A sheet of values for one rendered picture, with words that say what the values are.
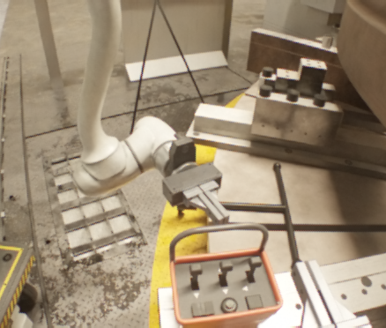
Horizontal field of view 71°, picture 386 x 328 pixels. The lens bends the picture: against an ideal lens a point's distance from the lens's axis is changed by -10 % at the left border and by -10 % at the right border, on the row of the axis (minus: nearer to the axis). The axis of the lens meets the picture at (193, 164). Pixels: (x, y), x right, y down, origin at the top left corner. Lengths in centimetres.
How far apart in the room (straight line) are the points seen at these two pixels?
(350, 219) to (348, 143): 47
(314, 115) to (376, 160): 52
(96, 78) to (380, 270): 83
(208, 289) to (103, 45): 53
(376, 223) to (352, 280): 79
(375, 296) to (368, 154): 113
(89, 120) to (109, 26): 21
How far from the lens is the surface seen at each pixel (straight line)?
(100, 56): 66
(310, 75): 160
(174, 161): 67
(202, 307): 56
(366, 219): 158
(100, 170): 73
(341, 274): 82
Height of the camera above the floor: 132
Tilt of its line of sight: 39 degrees down
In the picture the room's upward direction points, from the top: 3 degrees clockwise
